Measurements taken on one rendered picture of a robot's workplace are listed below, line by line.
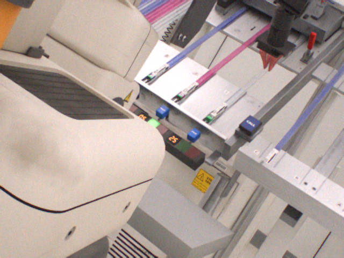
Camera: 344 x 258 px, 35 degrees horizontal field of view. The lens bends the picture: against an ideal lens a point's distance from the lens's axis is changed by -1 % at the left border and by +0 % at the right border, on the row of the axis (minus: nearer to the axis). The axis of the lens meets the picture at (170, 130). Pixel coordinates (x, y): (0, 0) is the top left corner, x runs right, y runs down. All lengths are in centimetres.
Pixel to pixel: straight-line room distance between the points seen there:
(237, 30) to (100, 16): 103
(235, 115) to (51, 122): 112
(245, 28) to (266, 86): 168
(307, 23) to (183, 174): 62
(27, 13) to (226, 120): 100
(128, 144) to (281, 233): 104
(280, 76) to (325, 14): 164
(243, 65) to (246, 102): 198
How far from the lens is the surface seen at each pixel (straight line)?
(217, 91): 153
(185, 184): 177
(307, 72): 164
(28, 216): 37
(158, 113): 144
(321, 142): 332
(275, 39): 154
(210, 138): 142
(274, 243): 147
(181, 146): 139
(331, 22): 178
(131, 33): 75
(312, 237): 335
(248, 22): 180
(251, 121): 141
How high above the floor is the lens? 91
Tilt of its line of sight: 10 degrees down
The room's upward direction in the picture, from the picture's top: 30 degrees clockwise
